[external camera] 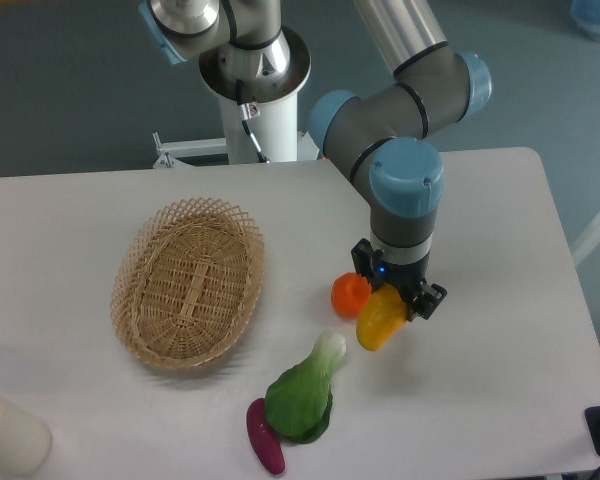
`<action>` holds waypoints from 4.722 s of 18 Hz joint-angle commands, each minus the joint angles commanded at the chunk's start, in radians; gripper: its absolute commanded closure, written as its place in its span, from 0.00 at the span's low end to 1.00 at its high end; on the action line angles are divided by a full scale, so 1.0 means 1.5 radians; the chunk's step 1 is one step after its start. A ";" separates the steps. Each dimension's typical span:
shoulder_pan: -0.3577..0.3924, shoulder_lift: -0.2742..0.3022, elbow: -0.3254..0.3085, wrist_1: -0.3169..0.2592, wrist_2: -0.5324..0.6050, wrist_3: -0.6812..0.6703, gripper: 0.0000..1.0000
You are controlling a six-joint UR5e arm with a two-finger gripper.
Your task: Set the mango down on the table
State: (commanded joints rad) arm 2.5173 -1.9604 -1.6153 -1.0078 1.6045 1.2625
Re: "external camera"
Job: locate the blue object top right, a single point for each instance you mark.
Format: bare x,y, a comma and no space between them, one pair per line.
586,15

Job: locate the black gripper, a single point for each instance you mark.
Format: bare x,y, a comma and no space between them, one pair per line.
422,297

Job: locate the green bok choy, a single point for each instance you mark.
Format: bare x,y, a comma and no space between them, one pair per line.
298,404

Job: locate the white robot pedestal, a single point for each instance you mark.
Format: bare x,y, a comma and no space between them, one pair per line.
257,93

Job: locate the woven wicker basket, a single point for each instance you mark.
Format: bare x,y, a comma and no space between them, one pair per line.
188,285

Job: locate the cream cylindrical bottle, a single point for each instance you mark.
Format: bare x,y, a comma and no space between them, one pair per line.
25,440

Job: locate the purple sweet potato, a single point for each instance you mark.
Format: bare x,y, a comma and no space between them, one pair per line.
263,439

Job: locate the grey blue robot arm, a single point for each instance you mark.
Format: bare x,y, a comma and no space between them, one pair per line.
379,144

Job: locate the yellow mango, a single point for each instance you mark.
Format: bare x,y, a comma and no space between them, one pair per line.
384,314

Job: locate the orange tangerine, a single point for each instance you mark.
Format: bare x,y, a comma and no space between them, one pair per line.
349,294

